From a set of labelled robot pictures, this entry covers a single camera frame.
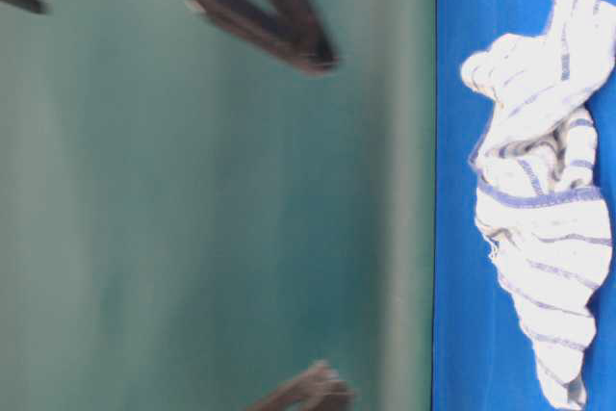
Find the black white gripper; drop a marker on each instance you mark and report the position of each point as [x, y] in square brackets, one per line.
[296, 38]

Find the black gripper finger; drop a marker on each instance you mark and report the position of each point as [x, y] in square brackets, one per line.
[319, 387]

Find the blue table mat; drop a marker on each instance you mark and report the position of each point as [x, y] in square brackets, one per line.
[481, 359]

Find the white blue-striped towel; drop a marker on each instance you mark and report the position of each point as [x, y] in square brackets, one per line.
[537, 205]

